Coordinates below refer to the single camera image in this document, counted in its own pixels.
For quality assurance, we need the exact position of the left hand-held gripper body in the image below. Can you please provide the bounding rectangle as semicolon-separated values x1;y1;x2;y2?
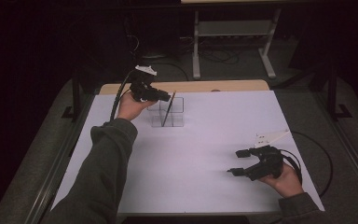
129;64;159;103

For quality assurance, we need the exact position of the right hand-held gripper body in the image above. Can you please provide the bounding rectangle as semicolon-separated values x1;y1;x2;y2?
245;129;291;182

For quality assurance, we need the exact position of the dark green pencil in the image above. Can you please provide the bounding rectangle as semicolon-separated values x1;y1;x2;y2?
162;91;177;128

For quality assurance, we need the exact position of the clear acrylic organizer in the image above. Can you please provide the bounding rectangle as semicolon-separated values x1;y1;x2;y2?
146;96;186;128

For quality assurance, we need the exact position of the person's left hand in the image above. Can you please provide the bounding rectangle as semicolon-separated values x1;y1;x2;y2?
117;91;158;121

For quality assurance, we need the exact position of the person's right hand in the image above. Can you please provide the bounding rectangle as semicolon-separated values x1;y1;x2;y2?
258;161;306;199

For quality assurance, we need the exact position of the white sheet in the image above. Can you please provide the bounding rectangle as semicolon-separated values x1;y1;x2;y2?
50;90;325;216

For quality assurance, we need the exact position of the black metal stand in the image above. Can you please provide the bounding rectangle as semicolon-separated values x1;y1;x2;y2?
327;66;353;122
61;69;83;123

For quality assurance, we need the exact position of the wooden table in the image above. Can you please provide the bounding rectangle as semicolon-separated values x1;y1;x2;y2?
99;78;270;96

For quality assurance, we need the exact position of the white metal rack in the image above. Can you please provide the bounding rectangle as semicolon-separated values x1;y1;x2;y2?
180;0;311;80

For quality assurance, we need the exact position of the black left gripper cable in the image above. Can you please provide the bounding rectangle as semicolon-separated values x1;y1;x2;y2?
109;68;138;122

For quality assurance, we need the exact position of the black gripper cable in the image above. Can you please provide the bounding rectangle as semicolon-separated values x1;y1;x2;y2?
279;130;334;199
109;68;138;122

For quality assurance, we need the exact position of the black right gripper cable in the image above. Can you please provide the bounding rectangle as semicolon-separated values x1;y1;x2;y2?
279;130;334;199

